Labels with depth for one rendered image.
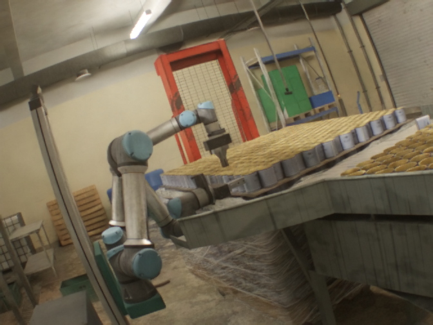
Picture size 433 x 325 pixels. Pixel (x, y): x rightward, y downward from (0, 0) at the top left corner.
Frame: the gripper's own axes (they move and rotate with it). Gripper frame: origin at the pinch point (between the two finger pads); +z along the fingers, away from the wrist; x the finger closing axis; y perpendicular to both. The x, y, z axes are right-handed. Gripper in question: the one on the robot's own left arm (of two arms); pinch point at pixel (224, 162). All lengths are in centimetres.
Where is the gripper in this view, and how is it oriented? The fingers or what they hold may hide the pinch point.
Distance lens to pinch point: 223.7
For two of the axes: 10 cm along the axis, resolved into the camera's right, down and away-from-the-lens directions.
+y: -3.9, 0.4, 9.2
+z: 3.2, 9.4, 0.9
